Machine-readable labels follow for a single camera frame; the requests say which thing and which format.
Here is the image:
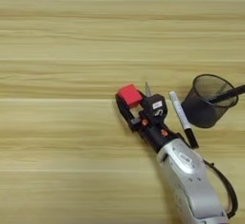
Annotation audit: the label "black mesh pen cup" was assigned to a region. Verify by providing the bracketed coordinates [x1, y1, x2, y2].
[180, 73, 240, 129]

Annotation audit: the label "white marker with black cap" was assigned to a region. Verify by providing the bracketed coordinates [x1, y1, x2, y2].
[168, 90, 200, 149]

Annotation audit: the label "red cube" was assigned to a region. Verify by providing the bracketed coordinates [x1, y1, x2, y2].
[117, 83, 144, 109]

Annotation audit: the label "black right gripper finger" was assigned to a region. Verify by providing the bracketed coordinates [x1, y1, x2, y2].
[137, 87, 146, 103]
[115, 92, 142, 130]

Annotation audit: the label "black pen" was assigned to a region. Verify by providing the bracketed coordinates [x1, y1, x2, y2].
[208, 84, 245, 104]

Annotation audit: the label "red-handled scissors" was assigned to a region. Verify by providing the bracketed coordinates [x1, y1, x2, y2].
[145, 80, 152, 98]

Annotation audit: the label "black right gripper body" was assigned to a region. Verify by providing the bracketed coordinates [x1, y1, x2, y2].
[128, 116, 180, 154]

